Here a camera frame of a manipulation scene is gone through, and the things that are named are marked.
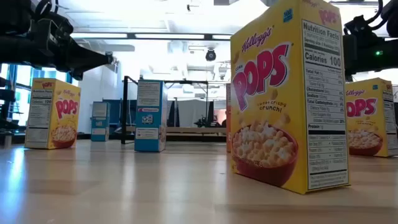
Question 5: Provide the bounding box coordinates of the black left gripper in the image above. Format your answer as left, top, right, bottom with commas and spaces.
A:
29, 18, 114, 81

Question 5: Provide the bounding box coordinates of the yellow Corn Pops cereal box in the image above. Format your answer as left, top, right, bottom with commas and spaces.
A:
229, 0, 351, 195
345, 77, 398, 158
24, 77, 81, 150

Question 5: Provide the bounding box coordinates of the blue cereal box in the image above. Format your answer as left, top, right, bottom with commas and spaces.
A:
134, 79, 169, 153
91, 101, 111, 142

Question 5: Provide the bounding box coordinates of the orange cereal box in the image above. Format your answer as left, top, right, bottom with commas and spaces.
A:
226, 83, 233, 153

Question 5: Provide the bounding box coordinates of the black framed light bar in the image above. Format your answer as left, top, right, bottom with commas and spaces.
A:
70, 32, 233, 40

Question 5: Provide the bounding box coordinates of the dark blue partition panel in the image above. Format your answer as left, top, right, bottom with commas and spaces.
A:
102, 98, 137, 127

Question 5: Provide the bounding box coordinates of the black equipment rack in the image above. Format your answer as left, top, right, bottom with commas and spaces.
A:
0, 77, 20, 147

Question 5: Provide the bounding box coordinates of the black metal shelf bracket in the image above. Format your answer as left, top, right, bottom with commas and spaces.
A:
121, 75, 139, 146

